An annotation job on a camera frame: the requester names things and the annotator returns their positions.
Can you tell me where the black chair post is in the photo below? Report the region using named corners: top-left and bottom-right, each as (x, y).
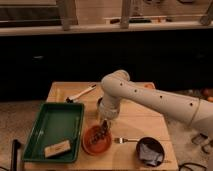
top-left (10, 139), bottom-right (21, 171)

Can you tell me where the dark red grape bunch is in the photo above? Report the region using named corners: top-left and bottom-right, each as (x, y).
top-left (90, 129), bottom-right (108, 144)

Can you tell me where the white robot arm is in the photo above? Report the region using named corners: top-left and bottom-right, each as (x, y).
top-left (98, 70), bottom-right (213, 138)

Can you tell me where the green plastic tray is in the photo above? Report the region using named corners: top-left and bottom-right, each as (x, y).
top-left (22, 102), bottom-right (84, 163)

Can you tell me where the wooden block sponge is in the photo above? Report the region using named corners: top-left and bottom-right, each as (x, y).
top-left (44, 140), bottom-right (71, 158)

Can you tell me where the dark bowl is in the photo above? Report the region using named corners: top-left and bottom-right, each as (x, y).
top-left (136, 137), bottom-right (165, 167)

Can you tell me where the orange fruit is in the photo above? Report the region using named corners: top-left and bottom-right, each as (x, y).
top-left (144, 84), bottom-right (155, 89)

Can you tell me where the red bowl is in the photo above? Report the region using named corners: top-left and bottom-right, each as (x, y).
top-left (82, 125), bottom-right (112, 156)

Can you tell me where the grey cloth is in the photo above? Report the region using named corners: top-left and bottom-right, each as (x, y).
top-left (139, 144), bottom-right (164, 167)

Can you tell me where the dark capped spice bottle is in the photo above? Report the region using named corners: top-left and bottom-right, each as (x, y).
top-left (192, 133), bottom-right (207, 145)

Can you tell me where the silver fork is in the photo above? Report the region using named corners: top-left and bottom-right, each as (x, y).
top-left (114, 137), bottom-right (139, 144)

